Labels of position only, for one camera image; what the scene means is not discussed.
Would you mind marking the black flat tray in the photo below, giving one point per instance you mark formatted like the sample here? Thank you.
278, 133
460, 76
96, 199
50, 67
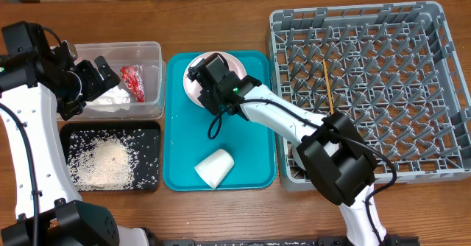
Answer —
147, 179

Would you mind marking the teal plastic serving tray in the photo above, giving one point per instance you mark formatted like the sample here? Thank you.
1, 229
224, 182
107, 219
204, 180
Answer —
186, 142

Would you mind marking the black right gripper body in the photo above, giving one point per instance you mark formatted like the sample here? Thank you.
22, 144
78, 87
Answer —
210, 100

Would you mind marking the clear plastic waste bin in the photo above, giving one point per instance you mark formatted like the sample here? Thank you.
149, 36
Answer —
119, 54

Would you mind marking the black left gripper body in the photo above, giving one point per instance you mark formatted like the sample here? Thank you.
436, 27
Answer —
82, 86

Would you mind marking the grey bowl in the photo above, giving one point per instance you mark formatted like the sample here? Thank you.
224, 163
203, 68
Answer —
297, 157

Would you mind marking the pale green cup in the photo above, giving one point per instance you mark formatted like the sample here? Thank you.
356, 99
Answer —
215, 168

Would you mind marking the grey plastic dish rack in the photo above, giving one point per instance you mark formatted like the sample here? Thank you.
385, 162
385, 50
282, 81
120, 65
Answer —
393, 70

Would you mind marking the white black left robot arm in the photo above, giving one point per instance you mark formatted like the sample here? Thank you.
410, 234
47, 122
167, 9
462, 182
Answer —
41, 84

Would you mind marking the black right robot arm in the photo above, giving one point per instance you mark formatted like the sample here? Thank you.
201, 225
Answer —
329, 148

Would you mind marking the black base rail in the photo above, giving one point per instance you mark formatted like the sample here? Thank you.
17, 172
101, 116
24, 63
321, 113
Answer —
392, 240

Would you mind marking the wooden chopstick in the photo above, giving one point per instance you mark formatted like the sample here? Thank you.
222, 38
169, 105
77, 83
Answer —
327, 83

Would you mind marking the pink round plate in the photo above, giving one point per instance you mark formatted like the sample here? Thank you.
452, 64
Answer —
193, 88

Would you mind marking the white napkin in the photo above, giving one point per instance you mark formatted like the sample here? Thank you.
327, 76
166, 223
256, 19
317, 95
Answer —
111, 101

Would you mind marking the red snack wrapper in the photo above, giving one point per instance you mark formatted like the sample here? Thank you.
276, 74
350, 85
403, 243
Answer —
133, 77

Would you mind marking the white rice heap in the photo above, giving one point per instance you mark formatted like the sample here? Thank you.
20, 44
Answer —
106, 163

